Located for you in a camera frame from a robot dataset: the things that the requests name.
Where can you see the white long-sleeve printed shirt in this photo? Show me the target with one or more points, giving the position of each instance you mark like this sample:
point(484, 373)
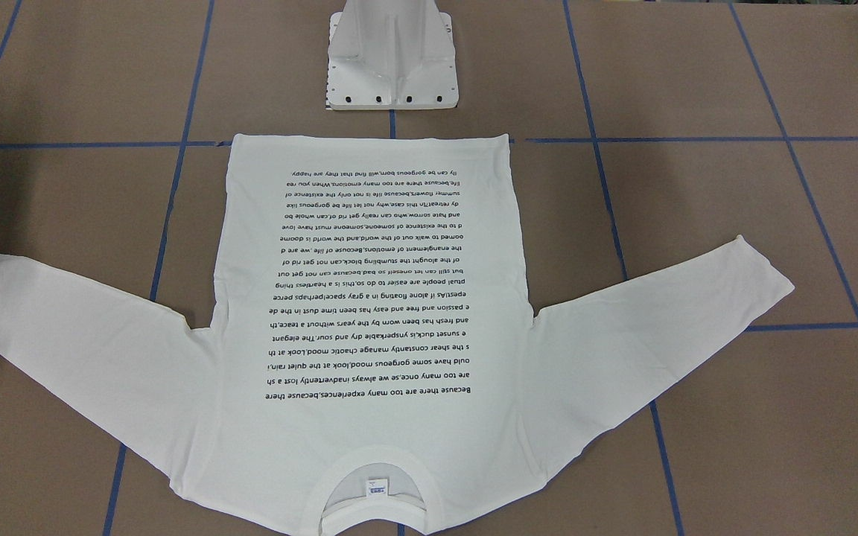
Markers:
point(372, 353)

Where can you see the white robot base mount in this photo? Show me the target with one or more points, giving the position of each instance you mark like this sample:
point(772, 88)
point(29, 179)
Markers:
point(391, 55)

